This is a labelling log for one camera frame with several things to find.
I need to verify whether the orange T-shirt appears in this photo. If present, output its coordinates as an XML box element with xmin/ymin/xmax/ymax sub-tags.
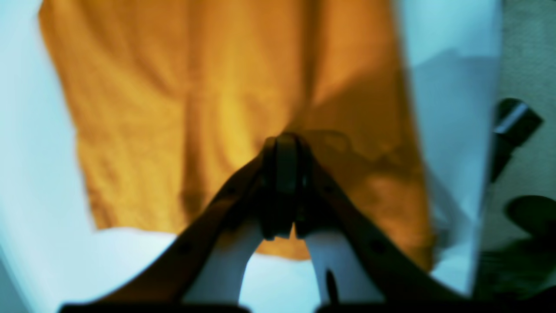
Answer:
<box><xmin>39</xmin><ymin>0</ymin><xmax>435</xmax><ymax>271</ymax></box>

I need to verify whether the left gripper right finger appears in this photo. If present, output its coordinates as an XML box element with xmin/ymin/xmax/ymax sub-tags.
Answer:
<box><xmin>287</xmin><ymin>133</ymin><xmax>465</xmax><ymax>305</ymax></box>

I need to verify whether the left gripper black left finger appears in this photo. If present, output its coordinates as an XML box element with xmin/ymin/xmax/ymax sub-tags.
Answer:
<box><xmin>98</xmin><ymin>136</ymin><xmax>289</xmax><ymax>305</ymax></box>

